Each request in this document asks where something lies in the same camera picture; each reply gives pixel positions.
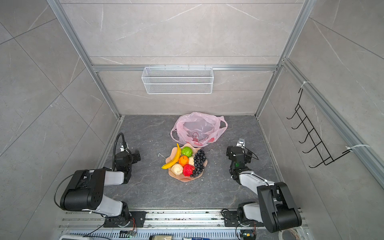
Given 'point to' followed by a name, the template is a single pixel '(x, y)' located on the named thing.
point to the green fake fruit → (186, 151)
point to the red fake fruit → (188, 170)
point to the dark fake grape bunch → (199, 158)
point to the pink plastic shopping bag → (198, 128)
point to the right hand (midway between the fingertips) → (240, 146)
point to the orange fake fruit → (183, 160)
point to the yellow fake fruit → (175, 160)
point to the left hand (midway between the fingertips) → (128, 148)
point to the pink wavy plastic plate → (172, 152)
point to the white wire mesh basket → (180, 80)
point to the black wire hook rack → (318, 147)
